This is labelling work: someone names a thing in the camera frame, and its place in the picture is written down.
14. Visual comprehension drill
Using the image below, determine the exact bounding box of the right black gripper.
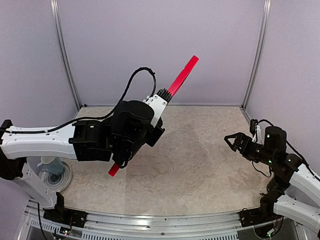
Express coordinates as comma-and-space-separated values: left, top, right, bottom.
225, 132, 277, 167

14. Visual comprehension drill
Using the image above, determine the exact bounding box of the wooden red photo frame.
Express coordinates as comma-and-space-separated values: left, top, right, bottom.
108, 55, 199, 177

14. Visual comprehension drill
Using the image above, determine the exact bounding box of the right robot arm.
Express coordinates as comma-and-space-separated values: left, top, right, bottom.
224, 125, 320, 234

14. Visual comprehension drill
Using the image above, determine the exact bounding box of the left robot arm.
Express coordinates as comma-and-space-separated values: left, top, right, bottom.
0, 97, 168, 227

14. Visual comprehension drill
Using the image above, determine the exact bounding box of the light blue cup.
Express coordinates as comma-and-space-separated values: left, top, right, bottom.
37, 156, 64, 176

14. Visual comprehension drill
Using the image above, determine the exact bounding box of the white round plate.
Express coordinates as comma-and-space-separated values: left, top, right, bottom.
37, 161, 73, 193

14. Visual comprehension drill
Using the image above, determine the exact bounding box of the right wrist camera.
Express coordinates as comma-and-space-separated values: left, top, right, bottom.
249, 119, 263, 145

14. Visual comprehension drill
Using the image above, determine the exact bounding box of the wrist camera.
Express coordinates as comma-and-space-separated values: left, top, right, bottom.
143, 88, 173, 128
249, 119, 263, 145

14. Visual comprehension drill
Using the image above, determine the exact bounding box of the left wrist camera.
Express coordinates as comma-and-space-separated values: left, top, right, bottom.
143, 88, 173, 128

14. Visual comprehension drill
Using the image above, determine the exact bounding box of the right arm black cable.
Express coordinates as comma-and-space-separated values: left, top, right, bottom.
257, 119, 320, 181

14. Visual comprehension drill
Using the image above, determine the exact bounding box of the aluminium front rail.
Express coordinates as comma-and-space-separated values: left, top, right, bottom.
23, 198, 305, 240

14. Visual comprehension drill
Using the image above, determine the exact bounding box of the left aluminium post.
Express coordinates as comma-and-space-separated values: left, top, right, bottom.
50, 0, 82, 111

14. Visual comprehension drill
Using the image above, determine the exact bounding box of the aluminium post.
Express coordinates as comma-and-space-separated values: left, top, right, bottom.
50, 0, 82, 111
241, 0, 272, 111

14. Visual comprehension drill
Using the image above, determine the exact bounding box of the right aluminium post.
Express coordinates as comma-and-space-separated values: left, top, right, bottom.
241, 0, 272, 111

